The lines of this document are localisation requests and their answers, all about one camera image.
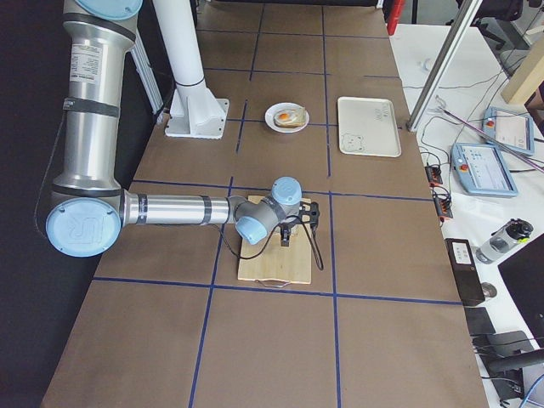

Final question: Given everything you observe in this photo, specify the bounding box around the far blue teach pendant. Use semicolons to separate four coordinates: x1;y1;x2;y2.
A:
483;107;535;156

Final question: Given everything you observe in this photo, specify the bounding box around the blue teach pendant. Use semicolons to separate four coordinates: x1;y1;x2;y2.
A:
450;143;519;197
483;107;535;156

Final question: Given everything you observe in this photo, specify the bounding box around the aluminium frame post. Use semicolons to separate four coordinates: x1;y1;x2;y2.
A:
407;0;483;133

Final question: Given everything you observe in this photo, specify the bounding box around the wooden cutting board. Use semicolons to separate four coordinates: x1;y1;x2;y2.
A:
235;215;312;287

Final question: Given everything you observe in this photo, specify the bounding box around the cream bear tray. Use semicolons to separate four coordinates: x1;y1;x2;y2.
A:
337;96;401;158

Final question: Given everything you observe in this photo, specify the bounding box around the reacher grabber tool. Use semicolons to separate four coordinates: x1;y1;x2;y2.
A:
435;96;543;173

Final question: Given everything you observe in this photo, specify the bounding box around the orange relay module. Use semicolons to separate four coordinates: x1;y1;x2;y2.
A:
425;165;443;187

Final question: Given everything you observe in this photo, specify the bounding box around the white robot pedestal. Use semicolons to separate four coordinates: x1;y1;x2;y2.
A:
153;0;230;139

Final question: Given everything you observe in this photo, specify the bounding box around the toast with fried egg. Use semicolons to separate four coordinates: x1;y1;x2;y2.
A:
273;107;306;128

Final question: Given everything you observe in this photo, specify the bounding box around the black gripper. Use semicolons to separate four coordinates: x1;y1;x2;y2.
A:
280;224;293;247

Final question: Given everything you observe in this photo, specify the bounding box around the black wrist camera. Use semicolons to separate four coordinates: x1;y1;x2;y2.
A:
298;201;320;230

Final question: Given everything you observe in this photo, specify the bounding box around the black rectangular box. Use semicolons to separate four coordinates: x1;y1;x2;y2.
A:
445;238;485;307

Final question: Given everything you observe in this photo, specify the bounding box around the near blue teach pendant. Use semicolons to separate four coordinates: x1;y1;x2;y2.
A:
450;143;519;197

